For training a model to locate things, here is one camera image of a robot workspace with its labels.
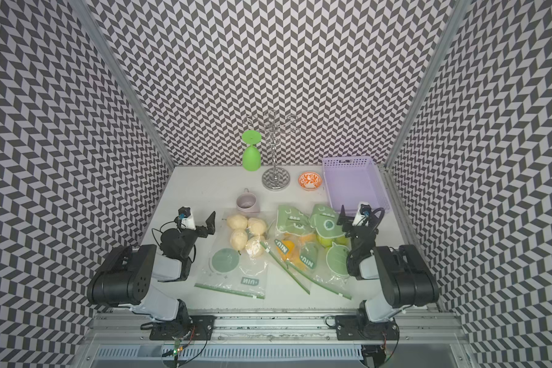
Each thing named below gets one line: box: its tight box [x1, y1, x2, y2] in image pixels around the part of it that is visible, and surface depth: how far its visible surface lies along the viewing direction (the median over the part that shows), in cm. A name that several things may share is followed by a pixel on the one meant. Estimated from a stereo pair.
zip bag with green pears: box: [308, 203, 351, 252], surface depth 89 cm
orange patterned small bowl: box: [297, 171, 323, 191], surface depth 111 cm
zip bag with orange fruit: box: [259, 233, 320, 296], surface depth 82 cm
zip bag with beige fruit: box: [193, 209, 274, 300], surface depth 87 cm
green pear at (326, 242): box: [316, 234, 337, 248], surface depth 88 cm
